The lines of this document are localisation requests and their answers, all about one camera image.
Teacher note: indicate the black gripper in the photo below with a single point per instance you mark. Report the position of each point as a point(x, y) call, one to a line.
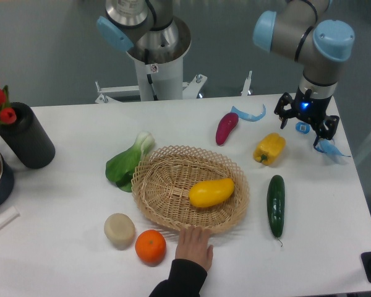
point(310, 107)

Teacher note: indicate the yellow bell pepper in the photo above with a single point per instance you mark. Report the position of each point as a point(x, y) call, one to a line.
point(269, 149)

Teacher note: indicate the woven wicker basket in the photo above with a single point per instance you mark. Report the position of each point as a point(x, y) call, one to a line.
point(162, 180)

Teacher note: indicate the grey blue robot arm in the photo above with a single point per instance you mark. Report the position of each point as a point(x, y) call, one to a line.
point(322, 47)

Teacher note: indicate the black sleeved forearm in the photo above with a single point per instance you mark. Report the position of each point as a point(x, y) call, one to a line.
point(186, 278)

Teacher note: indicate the person's hand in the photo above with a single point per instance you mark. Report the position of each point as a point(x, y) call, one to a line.
point(193, 245)

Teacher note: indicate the blue crumpled tape strip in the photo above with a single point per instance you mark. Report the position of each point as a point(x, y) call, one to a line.
point(323, 146)

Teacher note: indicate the purple eggplant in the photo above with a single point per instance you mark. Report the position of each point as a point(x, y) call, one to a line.
point(227, 123)

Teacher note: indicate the green cucumber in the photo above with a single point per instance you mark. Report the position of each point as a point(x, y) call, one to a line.
point(276, 206)

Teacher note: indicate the yellow mango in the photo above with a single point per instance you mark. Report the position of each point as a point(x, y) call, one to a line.
point(212, 192)

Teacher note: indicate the green bok choy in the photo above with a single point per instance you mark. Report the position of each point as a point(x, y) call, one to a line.
point(120, 169)

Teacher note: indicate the orange mandarin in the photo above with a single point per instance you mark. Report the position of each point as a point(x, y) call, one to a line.
point(150, 247)

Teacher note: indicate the beige round cake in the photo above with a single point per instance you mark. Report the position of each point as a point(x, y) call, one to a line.
point(120, 230)

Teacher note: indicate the black cylindrical vase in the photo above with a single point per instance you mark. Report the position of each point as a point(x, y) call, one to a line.
point(27, 138)

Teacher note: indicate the white paper strip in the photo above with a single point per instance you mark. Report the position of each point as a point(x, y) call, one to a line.
point(7, 216)

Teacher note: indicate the white metal base frame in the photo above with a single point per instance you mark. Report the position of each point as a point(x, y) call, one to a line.
point(190, 90)

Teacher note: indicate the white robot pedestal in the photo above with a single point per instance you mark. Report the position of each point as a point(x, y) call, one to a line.
point(158, 58)

